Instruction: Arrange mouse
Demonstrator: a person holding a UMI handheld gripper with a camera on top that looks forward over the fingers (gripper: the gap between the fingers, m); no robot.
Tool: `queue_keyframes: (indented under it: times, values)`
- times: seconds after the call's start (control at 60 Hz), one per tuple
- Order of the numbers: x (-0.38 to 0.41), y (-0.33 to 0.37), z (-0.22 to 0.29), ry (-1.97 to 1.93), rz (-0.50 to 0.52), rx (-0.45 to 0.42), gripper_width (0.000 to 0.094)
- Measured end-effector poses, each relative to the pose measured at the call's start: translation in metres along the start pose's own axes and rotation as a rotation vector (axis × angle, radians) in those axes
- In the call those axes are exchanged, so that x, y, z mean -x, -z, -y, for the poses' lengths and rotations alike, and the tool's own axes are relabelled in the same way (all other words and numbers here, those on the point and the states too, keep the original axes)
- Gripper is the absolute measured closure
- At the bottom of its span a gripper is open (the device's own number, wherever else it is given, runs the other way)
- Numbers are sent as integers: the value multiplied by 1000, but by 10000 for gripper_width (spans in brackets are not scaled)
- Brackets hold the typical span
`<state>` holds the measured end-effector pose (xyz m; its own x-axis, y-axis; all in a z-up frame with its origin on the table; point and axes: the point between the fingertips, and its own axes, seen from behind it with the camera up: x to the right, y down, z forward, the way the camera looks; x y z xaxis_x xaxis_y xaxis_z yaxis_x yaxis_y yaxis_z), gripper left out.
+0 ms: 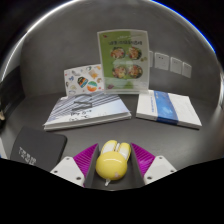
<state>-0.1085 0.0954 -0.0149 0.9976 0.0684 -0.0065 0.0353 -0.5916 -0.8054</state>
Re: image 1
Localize yellow rabbit-shaped computer mouse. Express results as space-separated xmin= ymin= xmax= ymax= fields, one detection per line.
xmin=95 ymin=139 xmax=132 ymax=187

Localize white book with blue band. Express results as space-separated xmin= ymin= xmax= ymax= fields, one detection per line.
xmin=135 ymin=88 xmax=203 ymax=131

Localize black mouse pad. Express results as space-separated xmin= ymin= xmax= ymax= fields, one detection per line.
xmin=9 ymin=125 xmax=69 ymax=168

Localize green menu sign acrylic stand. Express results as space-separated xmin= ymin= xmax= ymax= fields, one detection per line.
xmin=96 ymin=28 xmax=151 ymax=95

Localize white sticker sheet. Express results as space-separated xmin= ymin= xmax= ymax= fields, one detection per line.
xmin=63 ymin=63 xmax=106 ymax=98

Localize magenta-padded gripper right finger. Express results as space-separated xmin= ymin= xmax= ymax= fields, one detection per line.
xmin=127 ymin=142 xmax=178 ymax=190

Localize grey striped cover book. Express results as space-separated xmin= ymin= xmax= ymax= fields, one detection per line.
xmin=42 ymin=91 xmax=133 ymax=132

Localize white wall sockets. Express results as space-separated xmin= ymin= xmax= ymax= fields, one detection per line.
xmin=148 ymin=50 xmax=194 ymax=80

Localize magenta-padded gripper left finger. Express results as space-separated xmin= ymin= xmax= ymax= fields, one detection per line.
xmin=49 ymin=142 xmax=101 ymax=189

